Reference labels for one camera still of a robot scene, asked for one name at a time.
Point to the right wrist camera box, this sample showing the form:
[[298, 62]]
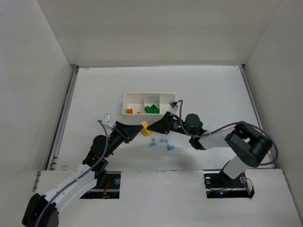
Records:
[[174, 106]]

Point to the yellow bee lego figure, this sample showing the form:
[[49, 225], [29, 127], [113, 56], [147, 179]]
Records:
[[129, 111]]

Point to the left aluminium rail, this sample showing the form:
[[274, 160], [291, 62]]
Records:
[[52, 154]]

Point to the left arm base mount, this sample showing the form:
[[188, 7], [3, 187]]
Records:
[[107, 188]]

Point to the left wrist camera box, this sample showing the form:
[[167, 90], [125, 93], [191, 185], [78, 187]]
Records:
[[106, 121]]

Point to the small green lego brick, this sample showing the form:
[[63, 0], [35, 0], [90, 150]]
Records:
[[152, 109]]

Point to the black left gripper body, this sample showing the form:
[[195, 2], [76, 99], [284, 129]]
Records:
[[121, 131]]

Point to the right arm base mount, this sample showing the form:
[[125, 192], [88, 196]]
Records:
[[218, 186]]

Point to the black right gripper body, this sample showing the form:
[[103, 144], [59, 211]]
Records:
[[169, 123]]

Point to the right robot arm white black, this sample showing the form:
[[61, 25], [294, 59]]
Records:
[[249, 143]]

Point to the white divided plastic container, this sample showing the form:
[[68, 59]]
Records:
[[138, 100]]

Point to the right aluminium rail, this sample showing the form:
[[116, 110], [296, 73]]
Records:
[[259, 124]]

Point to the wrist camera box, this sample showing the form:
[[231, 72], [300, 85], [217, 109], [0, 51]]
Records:
[[106, 121], [174, 106]]

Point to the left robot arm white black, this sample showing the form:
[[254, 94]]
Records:
[[46, 210]]

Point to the aluminium rail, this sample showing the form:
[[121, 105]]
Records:
[[52, 154], [259, 124]]

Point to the yellow striped lego body brick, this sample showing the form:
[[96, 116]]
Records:
[[144, 131]]

